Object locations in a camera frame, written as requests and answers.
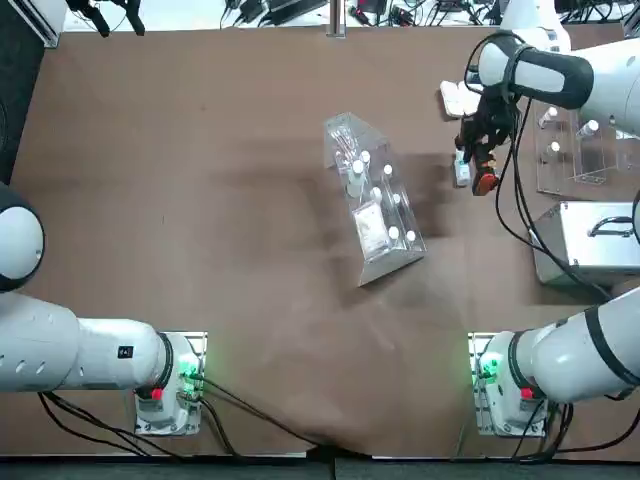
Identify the aluminium profile rail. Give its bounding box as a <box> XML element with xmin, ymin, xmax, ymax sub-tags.
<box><xmin>9</xmin><ymin>0</ymin><xmax>67</xmax><ymax>49</ymax></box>

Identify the black base cable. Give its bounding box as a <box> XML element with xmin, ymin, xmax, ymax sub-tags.
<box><xmin>198</xmin><ymin>377</ymin><xmax>329</xmax><ymax>450</ymax></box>

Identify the black power adapter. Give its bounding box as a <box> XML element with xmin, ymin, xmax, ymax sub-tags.
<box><xmin>267</xmin><ymin>0</ymin><xmax>329</xmax><ymax>15</ymax></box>
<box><xmin>237</xmin><ymin>0</ymin><xmax>264</xmax><ymax>24</ymax></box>

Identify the white flat packet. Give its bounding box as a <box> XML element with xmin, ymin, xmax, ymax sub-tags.
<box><xmin>352</xmin><ymin>204</ymin><xmax>389</xmax><ymax>259</ymax></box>

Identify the orange and black barcode scanner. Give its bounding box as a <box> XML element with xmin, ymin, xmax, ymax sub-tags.
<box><xmin>469</xmin><ymin>140</ymin><xmax>502</xmax><ymax>197</ymax></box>

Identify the silver aluminium case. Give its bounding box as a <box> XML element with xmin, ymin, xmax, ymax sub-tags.
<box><xmin>529</xmin><ymin>199</ymin><xmax>640</xmax><ymax>289</ymax></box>

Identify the white medicine bottle green label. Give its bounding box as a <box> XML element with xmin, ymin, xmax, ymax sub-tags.
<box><xmin>452</xmin><ymin>149</ymin><xmax>474</xmax><ymax>189</ymax></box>

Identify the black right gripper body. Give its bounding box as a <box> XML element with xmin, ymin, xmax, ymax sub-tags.
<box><xmin>467</xmin><ymin>96</ymin><xmax>518</xmax><ymax>137</ymax></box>

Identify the white plastic pill box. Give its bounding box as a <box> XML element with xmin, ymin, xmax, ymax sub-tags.
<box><xmin>438</xmin><ymin>79</ymin><xmax>485</xmax><ymax>120</ymax></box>

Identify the clear acrylic tiered shelf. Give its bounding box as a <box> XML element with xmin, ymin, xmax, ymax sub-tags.
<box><xmin>534</xmin><ymin>97</ymin><xmax>640</xmax><ymax>195</ymax></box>
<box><xmin>322</xmin><ymin>110</ymin><xmax>429</xmax><ymax>290</ymax></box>

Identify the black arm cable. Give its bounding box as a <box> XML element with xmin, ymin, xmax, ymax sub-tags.
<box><xmin>494</xmin><ymin>97</ymin><xmax>616</xmax><ymax>304</ymax></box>

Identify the silver metal post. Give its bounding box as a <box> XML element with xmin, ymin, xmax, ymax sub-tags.
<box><xmin>326</xmin><ymin>0</ymin><xmax>348</xmax><ymax>39</ymax></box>

